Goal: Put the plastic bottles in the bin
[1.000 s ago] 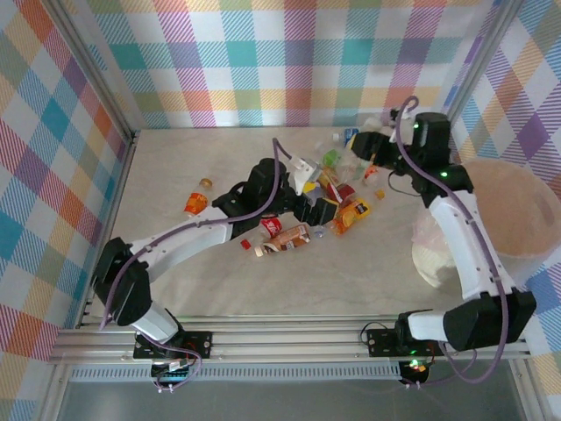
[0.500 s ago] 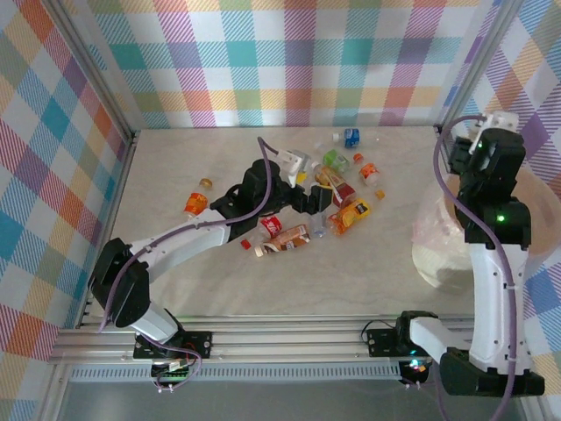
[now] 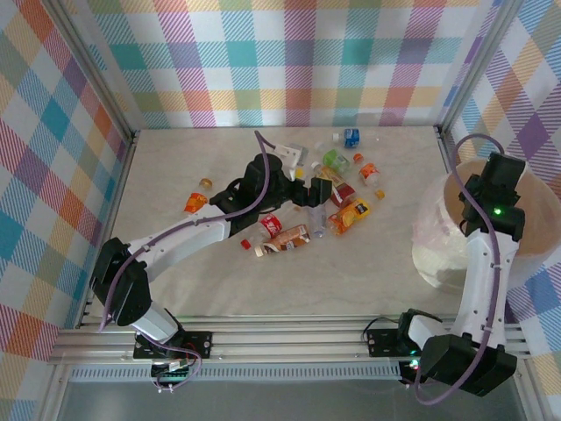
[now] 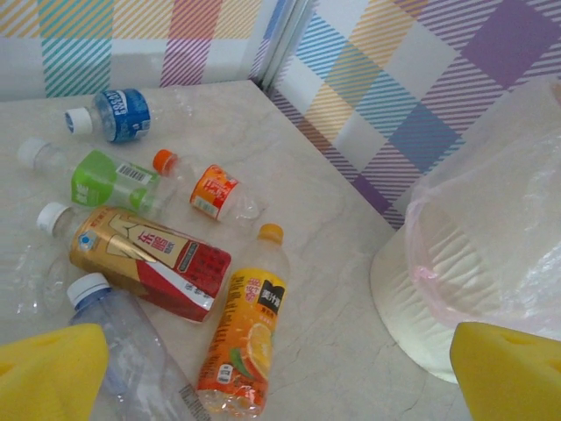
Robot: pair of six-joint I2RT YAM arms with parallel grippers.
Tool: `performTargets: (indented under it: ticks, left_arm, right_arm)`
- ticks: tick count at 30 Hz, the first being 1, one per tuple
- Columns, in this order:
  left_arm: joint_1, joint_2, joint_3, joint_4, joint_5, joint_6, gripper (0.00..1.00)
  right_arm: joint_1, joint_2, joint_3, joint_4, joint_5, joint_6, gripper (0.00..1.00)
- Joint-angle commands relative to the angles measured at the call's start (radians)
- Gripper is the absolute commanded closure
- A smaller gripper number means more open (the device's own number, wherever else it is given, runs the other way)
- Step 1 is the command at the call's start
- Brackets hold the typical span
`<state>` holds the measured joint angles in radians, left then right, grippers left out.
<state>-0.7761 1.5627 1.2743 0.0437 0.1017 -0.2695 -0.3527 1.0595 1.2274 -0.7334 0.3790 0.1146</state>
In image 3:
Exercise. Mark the yellow tea bottle white cap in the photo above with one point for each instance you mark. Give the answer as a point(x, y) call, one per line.
point(331, 174)

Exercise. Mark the dark red packet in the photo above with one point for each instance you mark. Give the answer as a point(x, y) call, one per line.
point(344, 193)

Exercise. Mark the clear water bottle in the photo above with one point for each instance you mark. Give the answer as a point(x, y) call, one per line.
point(317, 221)

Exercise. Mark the lime green label bottle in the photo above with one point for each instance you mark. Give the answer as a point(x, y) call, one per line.
point(335, 160)

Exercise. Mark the red cola bottle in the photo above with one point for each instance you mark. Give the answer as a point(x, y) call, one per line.
point(271, 226)

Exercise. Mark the orange bottle cap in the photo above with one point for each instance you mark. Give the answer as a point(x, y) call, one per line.
point(359, 156)
point(380, 193)
point(206, 183)

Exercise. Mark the brown coffee drink bottle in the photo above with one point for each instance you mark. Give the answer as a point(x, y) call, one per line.
point(287, 239)

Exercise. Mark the small orange label bottle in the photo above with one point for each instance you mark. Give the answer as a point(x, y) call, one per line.
point(369, 172)

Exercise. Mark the red bottle cap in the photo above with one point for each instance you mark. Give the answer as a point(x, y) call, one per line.
point(246, 244)

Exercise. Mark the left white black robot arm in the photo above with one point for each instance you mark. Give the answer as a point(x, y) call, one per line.
point(184, 237)

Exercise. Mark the cream white waste bin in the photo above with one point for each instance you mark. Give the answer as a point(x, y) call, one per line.
point(438, 263)

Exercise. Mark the orange juice bottle black label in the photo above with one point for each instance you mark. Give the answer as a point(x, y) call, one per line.
point(350, 216)

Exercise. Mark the blue label plastic bottle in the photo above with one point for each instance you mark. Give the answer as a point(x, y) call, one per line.
point(350, 137)

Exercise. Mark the clear crumpled plastic piece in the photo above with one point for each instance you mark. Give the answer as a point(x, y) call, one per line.
point(376, 138)

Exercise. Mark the grey metal lower shelf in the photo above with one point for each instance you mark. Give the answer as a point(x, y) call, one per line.
point(285, 401)

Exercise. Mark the right aluminium frame post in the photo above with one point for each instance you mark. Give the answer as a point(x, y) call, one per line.
point(477, 66)

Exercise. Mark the aluminium frame post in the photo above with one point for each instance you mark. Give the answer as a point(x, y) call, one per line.
point(477, 66)
point(94, 70)

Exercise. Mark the left aluminium side rail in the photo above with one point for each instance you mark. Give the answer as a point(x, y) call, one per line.
point(117, 193)

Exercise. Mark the aluminium front frame rail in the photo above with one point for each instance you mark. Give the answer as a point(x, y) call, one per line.
point(285, 340)

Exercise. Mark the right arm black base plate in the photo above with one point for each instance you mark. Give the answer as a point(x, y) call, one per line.
point(379, 342)

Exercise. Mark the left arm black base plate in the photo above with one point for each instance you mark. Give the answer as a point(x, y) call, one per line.
point(198, 344)

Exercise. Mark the left aluminium frame post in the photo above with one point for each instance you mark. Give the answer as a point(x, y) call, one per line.
point(94, 70)

